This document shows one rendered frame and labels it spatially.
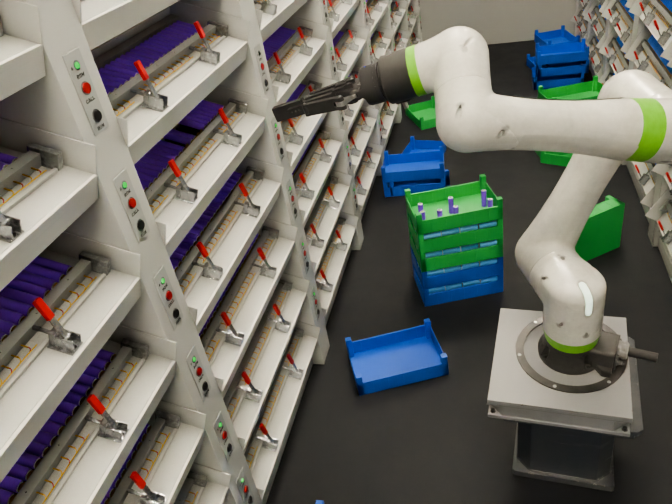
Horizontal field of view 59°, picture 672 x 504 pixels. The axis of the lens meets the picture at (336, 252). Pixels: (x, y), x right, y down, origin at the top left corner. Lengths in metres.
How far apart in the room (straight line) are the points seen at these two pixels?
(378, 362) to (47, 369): 1.33
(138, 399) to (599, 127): 0.94
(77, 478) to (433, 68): 0.89
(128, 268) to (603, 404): 1.05
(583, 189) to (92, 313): 1.04
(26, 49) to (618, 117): 0.94
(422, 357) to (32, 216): 1.46
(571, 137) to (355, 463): 1.11
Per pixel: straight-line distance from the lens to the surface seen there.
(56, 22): 0.97
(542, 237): 1.50
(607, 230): 2.50
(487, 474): 1.78
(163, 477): 1.26
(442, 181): 2.96
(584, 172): 1.44
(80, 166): 1.00
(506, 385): 1.51
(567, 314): 1.41
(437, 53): 1.12
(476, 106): 1.05
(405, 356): 2.08
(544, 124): 1.11
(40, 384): 0.93
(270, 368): 1.67
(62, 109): 0.97
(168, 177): 1.28
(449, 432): 1.86
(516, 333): 1.62
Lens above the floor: 1.45
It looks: 33 degrees down
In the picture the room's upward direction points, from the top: 11 degrees counter-clockwise
